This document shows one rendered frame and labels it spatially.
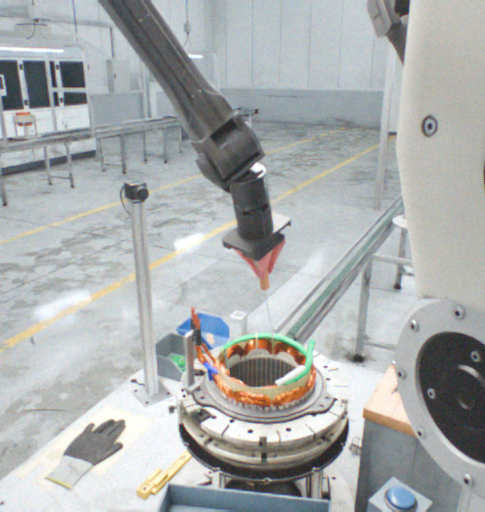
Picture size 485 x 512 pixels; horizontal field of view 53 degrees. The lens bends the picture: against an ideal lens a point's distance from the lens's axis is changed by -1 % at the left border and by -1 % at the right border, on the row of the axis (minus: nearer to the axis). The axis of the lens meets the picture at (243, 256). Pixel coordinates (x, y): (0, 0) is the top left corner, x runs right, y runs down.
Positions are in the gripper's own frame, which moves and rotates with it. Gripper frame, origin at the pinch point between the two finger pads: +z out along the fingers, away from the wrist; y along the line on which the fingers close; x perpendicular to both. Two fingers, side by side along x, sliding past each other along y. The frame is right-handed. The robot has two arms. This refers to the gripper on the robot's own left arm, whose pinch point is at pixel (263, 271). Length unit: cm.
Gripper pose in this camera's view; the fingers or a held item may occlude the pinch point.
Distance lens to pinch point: 84.4
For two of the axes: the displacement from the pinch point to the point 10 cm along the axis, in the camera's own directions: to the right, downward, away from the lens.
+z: 1.6, 7.7, 6.2
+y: -6.6, 5.5, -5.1
